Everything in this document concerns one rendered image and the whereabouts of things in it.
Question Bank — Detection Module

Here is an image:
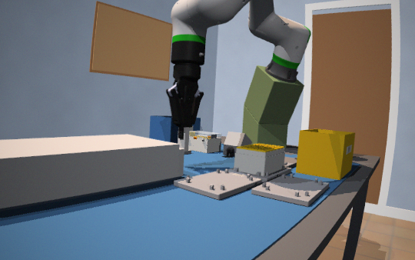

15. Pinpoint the blue open-top bin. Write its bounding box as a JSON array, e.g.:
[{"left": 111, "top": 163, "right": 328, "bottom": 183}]
[{"left": 150, "top": 116, "right": 201, "bottom": 143}]

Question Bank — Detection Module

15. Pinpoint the yellow bin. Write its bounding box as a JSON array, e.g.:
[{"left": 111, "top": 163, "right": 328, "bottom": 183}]
[{"left": 296, "top": 129, "right": 355, "bottom": 180}]

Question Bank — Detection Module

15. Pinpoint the blue bench mat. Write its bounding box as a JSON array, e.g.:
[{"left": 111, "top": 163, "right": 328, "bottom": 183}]
[{"left": 0, "top": 144, "right": 360, "bottom": 260}]

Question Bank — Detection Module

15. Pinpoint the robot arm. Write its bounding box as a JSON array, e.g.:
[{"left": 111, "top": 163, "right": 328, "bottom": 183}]
[{"left": 171, "top": 0, "right": 311, "bottom": 82}]

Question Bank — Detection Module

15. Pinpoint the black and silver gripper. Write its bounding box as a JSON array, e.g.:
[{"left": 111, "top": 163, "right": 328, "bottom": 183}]
[{"left": 166, "top": 64, "right": 204, "bottom": 152}]

